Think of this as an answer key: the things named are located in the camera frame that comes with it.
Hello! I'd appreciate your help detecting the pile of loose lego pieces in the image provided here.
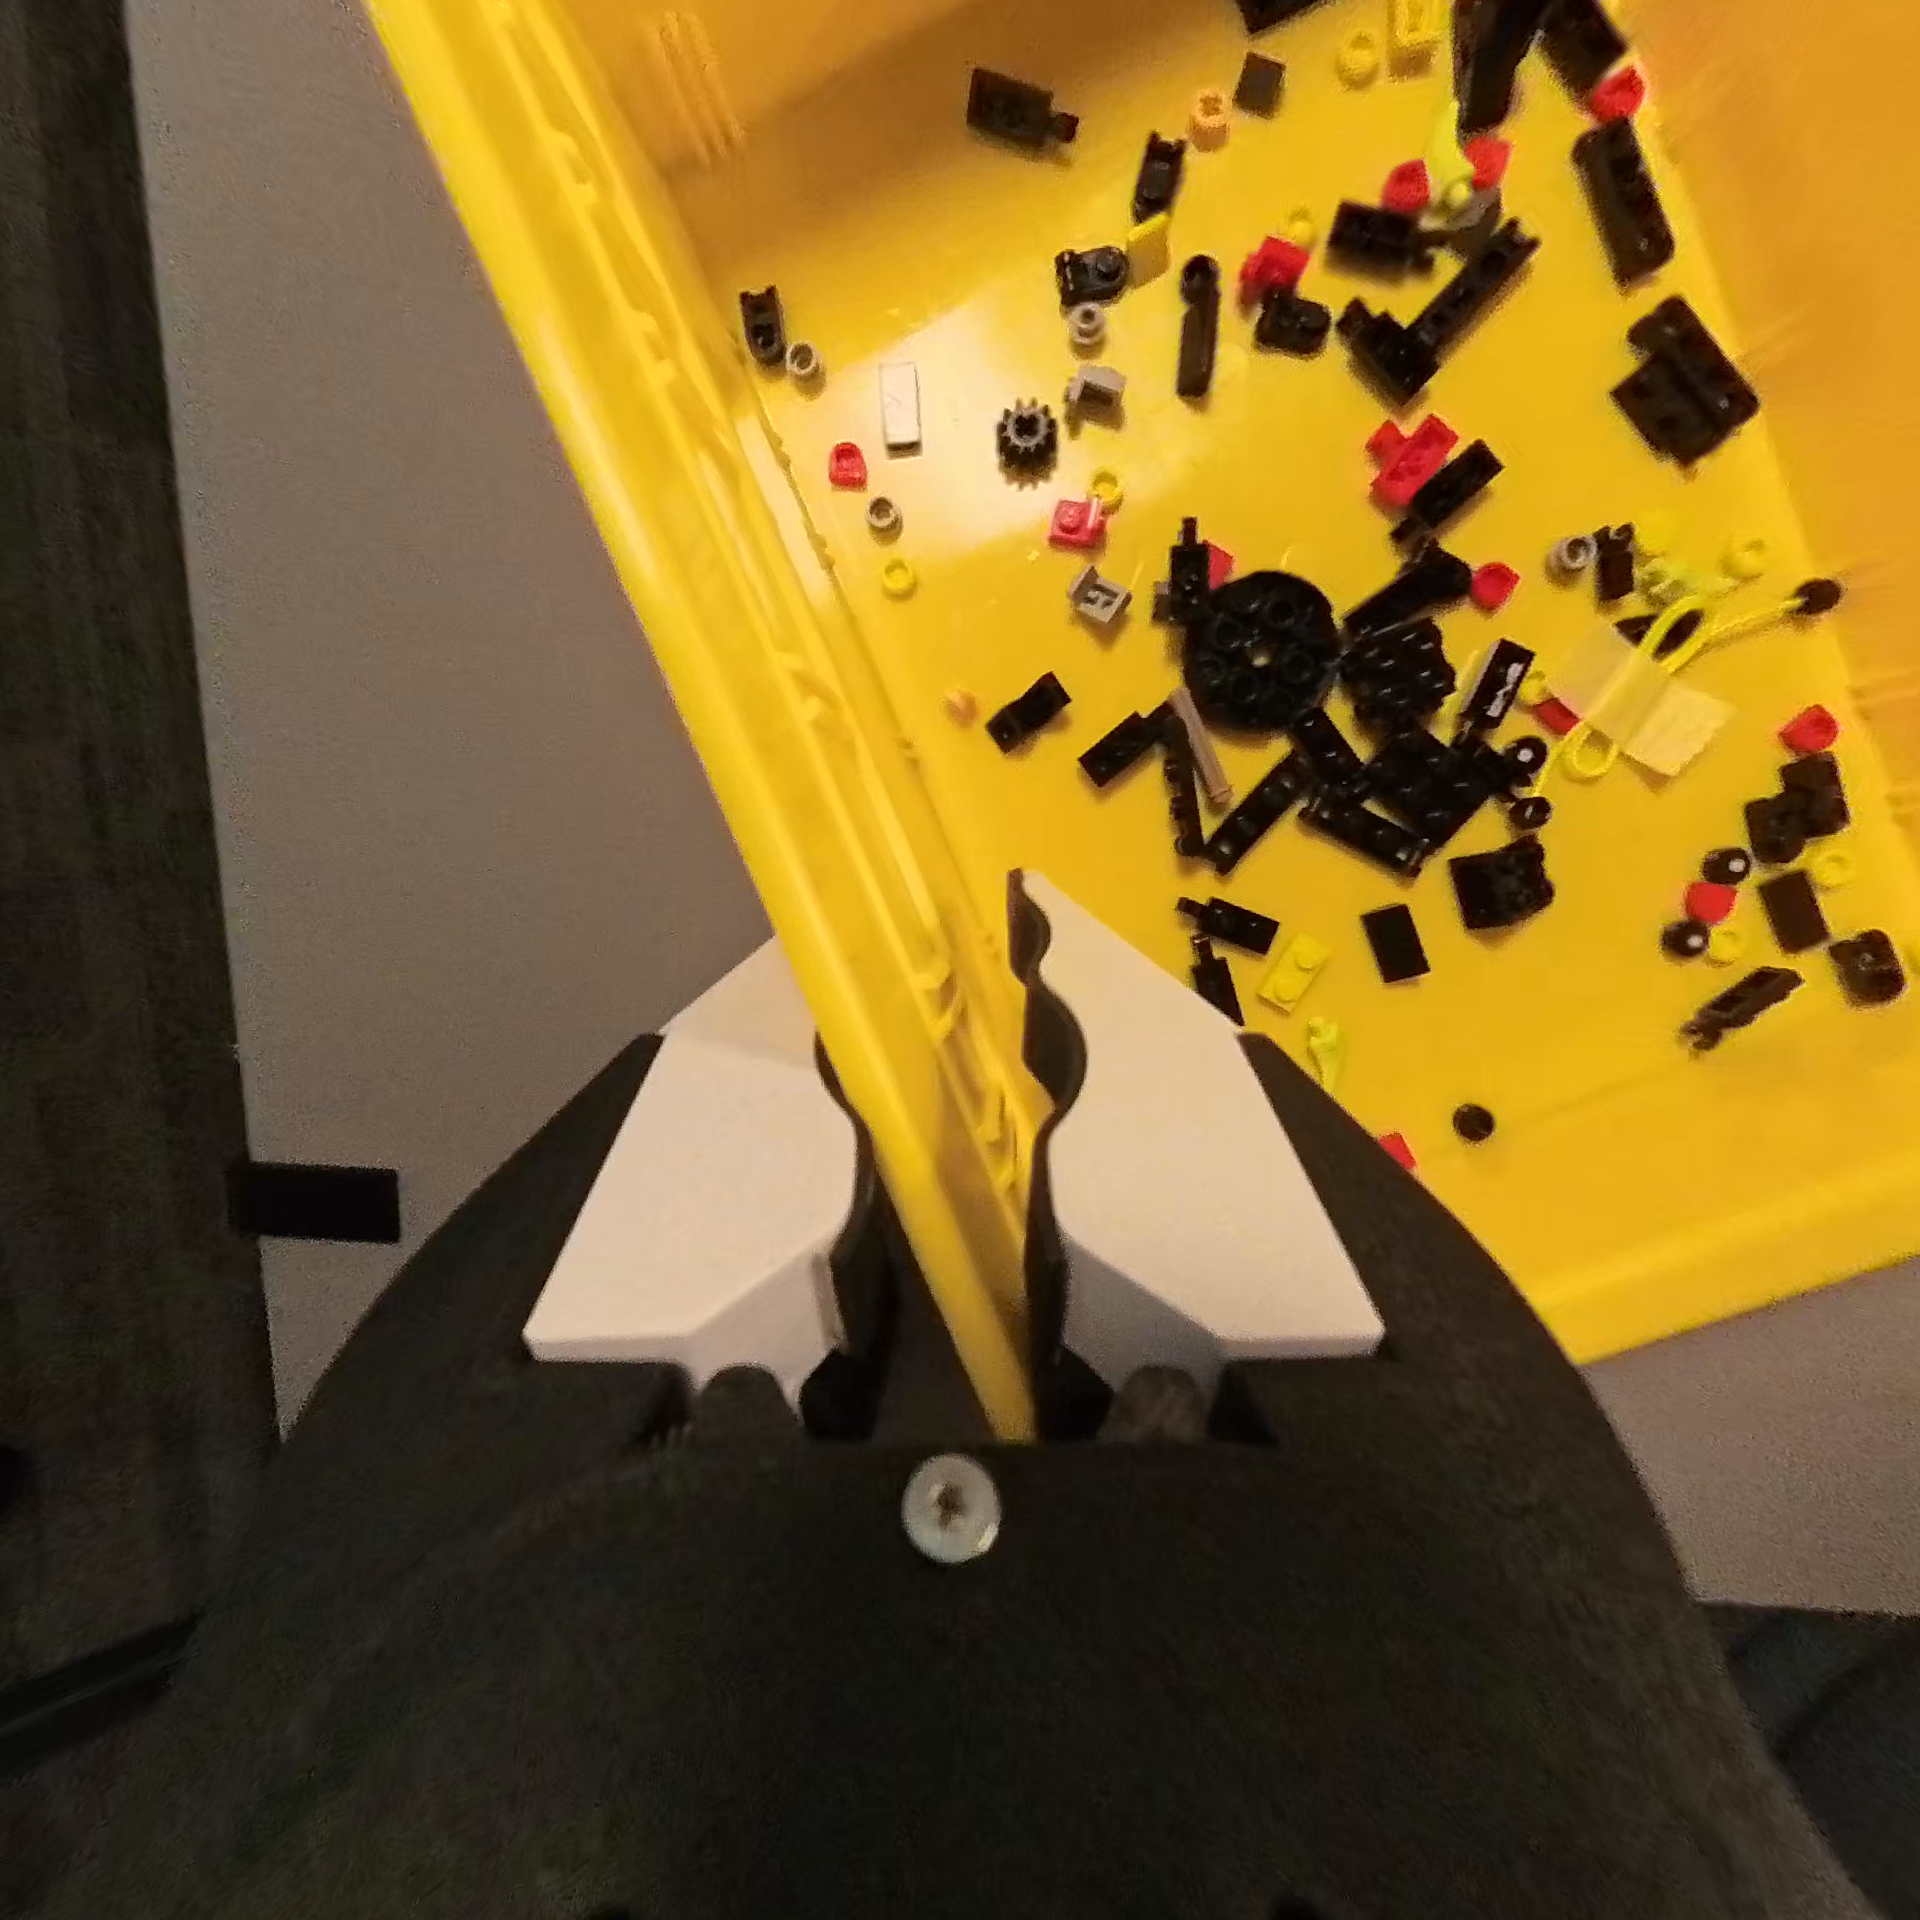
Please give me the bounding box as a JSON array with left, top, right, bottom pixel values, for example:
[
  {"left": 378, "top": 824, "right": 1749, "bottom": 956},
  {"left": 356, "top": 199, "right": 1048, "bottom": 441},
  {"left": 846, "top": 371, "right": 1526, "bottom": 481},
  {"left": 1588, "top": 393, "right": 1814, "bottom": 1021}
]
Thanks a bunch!
[{"left": 735, "top": 0, "right": 1912, "bottom": 1175}]

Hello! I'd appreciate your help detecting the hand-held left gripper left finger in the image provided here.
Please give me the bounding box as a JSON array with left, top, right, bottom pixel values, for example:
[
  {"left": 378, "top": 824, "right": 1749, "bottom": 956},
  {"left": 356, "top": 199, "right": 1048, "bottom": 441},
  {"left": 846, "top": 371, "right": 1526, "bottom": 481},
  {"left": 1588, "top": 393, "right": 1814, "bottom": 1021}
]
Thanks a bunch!
[{"left": 520, "top": 932, "right": 902, "bottom": 1433}]

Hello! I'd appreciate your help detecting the yellow plastic bin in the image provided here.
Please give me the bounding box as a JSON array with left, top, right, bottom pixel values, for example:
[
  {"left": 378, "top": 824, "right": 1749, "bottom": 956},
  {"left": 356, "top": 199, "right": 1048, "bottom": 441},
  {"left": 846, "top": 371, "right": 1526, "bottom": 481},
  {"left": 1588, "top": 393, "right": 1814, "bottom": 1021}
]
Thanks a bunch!
[{"left": 367, "top": 0, "right": 1920, "bottom": 1442}]

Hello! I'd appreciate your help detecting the black table edge bracket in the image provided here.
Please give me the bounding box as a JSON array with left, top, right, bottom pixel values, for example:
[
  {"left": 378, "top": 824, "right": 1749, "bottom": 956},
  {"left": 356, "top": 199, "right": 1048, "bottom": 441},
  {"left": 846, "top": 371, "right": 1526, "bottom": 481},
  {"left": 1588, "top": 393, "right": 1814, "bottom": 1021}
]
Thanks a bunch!
[{"left": 224, "top": 1162, "right": 405, "bottom": 1244}]

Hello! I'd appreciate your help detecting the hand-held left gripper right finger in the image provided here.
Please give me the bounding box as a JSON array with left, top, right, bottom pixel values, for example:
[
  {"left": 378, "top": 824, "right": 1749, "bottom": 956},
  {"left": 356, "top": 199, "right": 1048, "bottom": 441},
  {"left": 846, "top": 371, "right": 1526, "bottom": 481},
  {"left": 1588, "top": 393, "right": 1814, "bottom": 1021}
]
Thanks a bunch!
[{"left": 1005, "top": 867, "right": 1386, "bottom": 1433}]

